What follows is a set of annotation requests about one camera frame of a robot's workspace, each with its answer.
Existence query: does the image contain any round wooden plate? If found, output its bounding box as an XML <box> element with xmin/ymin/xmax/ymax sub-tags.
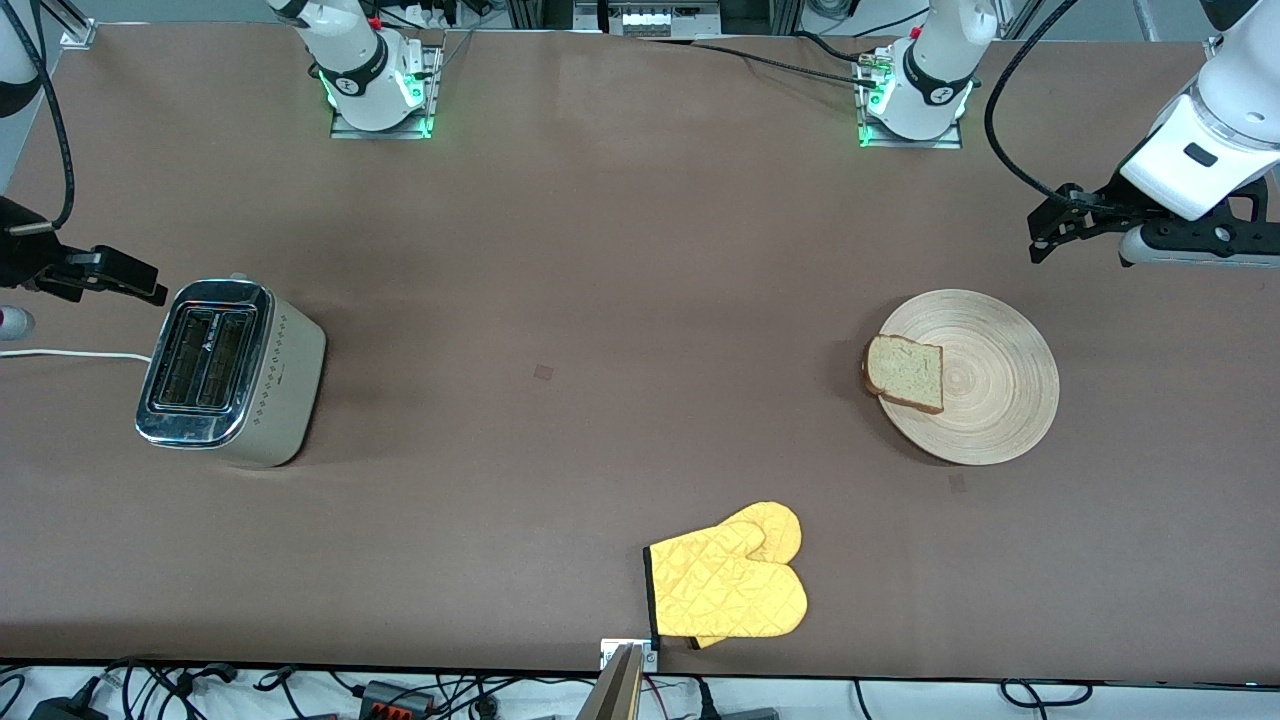
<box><xmin>868</xmin><ymin>289</ymin><xmax>1061</xmax><ymax>467</ymax></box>

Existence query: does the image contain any brown bread slice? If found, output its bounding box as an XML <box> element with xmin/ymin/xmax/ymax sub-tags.
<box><xmin>862</xmin><ymin>334</ymin><xmax>946</xmax><ymax>415</ymax></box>

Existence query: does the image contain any beige chrome two-slot toaster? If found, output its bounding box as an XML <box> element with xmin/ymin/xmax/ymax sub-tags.
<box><xmin>135</xmin><ymin>275</ymin><xmax>328</xmax><ymax>469</ymax></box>

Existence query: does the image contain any black power adapter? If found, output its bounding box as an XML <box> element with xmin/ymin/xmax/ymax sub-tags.
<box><xmin>28</xmin><ymin>695</ymin><xmax>106</xmax><ymax>720</ymax></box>

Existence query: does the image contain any grey electrical connector box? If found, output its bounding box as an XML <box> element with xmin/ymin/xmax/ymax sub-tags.
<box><xmin>575</xmin><ymin>0</ymin><xmax>721</xmax><ymax>37</ymax></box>

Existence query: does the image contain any black orange connector box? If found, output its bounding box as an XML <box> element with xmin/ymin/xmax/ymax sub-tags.
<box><xmin>358</xmin><ymin>680</ymin><xmax>438</xmax><ymax>720</ymax></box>

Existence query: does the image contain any white toaster power cable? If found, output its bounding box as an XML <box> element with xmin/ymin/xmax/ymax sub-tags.
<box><xmin>0</xmin><ymin>348</ymin><xmax>153</xmax><ymax>364</ymax></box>

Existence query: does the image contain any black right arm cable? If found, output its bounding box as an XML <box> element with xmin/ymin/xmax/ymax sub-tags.
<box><xmin>25</xmin><ymin>0</ymin><xmax>77</xmax><ymax>233</ymax></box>

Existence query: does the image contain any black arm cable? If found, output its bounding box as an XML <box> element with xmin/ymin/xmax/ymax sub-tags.
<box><xmin>25</xmin><ymin>0</ymin><xmax>77</xmax><ymax>233</ymax></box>
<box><xmin>984</xmin><ymin>0</ymin><xmax>1083</xmax><ymax>206</ymax></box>

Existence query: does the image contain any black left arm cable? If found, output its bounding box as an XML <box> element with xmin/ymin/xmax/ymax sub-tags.
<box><xmin>984</xmin><ymin>0</ymin><xmax>1083</xmax><ymax>206</ymax></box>

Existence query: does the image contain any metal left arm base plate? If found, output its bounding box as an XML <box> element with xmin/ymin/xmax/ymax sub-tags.
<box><xmin>858</xmin><ymin>48</ymin><xmax>966</xmax><ymax>151</ymax></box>

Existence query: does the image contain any short black table cable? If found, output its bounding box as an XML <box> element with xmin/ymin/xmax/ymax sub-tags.
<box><xmin>795</xmin><ymin>32</ymin><xmax>866</xmax><ymax>63</ymax></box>

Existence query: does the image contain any long black table cable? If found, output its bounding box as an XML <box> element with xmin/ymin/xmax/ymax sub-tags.
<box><xmin>690</xmin><ymin>42</ymin><xmax>871</xmax><ymax>86</ymax></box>

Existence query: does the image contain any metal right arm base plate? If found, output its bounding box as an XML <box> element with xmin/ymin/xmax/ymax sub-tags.
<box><xmin>330</xmin><ymin>42</ymin><xmax>441</xmax><ymax>139</ymax></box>

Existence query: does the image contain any black looped floor cable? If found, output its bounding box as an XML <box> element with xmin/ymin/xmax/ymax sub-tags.
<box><xmin>1000</xmin><ymin>678</ymin><xmax>1093</xmax><ymax>707</ymax></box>

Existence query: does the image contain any silver camera mount bracket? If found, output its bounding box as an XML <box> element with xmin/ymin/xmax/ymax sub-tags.
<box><xmin>600</xmin><ymin>639</ymin><xmax>660</xmax><ymax>672</ymax></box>

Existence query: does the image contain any tan camera mount beam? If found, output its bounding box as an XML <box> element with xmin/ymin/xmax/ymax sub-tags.
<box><xmin>578</xmin><ymin>645</ymin><xmax>646</xmax><ymax>720</ymax></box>

